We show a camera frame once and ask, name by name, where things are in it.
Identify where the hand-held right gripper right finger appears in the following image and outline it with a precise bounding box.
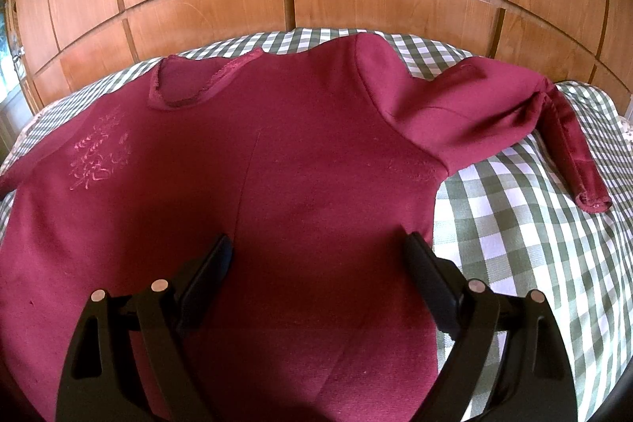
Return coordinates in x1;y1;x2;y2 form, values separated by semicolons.
404;231;577;422

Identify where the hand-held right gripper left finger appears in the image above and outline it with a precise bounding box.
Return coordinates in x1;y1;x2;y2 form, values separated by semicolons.
55;233;234;422

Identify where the maroon long-sleeved shirt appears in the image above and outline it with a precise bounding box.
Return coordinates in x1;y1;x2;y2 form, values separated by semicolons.
0;32;614;422

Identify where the green checkered bed sheet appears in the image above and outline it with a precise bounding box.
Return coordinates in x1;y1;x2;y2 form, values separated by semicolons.
0;26;633;422

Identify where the window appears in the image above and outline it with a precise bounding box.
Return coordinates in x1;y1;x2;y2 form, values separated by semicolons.
0;0;23;106

